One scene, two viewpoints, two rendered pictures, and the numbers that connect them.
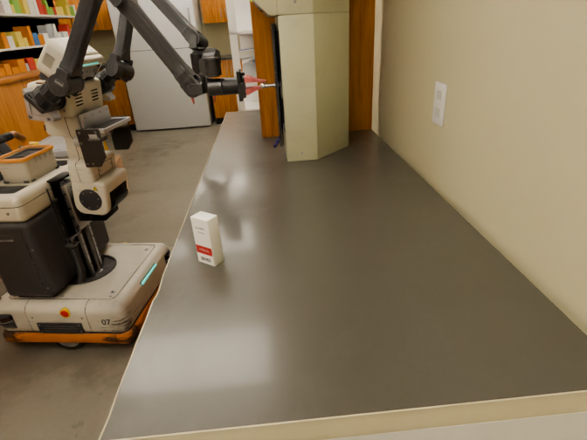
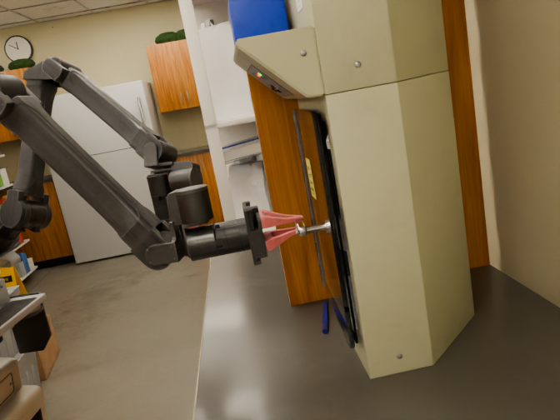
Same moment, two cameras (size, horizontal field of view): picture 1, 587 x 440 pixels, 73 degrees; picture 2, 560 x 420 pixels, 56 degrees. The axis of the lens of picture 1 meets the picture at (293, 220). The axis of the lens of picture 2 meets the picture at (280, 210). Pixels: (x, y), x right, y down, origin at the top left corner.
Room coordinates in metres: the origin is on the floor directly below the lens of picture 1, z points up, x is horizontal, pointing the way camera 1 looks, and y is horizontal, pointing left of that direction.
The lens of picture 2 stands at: (0.59, 0.12, 1.43)
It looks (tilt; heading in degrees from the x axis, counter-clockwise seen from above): 13 degrees down; 359
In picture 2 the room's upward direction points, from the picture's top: 11 degrees counter-clockwise
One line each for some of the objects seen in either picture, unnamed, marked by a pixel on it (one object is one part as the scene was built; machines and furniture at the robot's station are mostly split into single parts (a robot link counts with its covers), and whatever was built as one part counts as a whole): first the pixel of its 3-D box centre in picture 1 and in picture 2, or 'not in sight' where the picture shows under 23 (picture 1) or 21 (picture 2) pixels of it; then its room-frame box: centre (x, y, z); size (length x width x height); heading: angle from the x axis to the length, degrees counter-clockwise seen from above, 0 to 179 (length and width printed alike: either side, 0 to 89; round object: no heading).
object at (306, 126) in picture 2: (277, 83); (321, 217); (1.53, 0.03, 1.19); 0.30 x 0.01 x 0.40; 0
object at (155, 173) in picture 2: (198, 59); (162, 183); (1.82, 0.36, 1.27); 0.07 x 0.06 x 0.07; 68
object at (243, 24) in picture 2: not in sight; (258, 25); (1.63, 0.08, 1.56); 0.10 x 0.10 x 0.09; 3
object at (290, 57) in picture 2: (258, 0); (272, 73); (1.53, 0.07, 1.46); 0.32 x 0.11 x 0.10; 3
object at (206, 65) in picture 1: (205, 75); (181, 222); (1.48, 0.28, 1.24); 0.12 x 0.09 x 0.11; 82
